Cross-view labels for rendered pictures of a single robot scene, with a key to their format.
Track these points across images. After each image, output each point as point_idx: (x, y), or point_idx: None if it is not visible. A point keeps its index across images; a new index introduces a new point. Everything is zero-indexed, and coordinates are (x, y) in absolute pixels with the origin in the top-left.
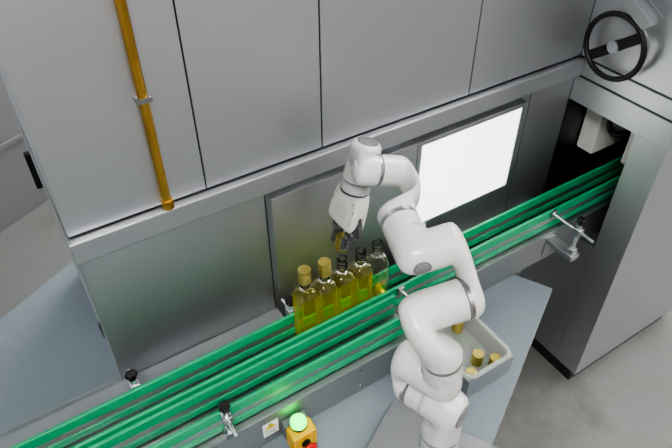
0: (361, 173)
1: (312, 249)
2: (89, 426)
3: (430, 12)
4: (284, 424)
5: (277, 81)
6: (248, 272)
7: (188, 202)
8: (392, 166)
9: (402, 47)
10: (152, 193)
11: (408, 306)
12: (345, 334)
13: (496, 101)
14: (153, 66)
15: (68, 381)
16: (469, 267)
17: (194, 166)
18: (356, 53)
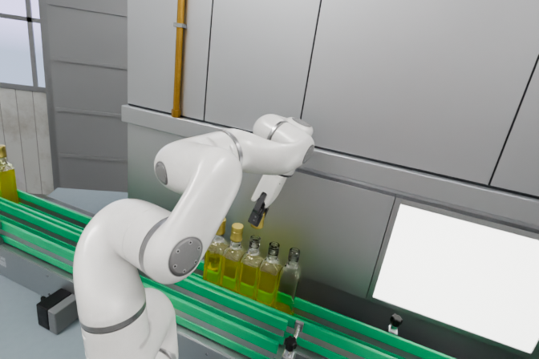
0: (256, 122)
1: (261, 231)
2: (81, 227)
3: (447, 54)
4: None
5: (271, 58)
6: None
7: (186, 119)
8: (285, 131)
9: (402, 80)
10: (172, 102)
11: (119, 200)
12: (227, 315)
13: (532, 215)
14: (193, 7)
15: None
16: (184, 195)
17: (200, 97)
18: (348, 64)
